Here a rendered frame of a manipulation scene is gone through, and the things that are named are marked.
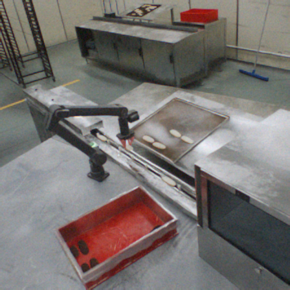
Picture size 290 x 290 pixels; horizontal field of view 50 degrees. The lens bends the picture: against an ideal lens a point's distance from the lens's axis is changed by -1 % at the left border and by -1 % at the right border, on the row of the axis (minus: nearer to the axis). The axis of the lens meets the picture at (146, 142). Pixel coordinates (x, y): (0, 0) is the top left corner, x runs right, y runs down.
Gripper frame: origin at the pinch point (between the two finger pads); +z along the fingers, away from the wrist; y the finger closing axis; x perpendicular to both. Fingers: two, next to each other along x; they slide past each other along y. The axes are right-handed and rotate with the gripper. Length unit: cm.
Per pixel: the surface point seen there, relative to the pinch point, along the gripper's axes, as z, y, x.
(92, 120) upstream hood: 1, 4, 50
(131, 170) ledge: 6.7, -8.5, -14.5
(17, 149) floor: 93, -23, 234
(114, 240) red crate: 11, -43, -48
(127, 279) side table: 11, -50, -68
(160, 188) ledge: 6.5, -7.1, -38.8
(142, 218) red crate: 11, -25, -46
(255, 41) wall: 47, 371, 168
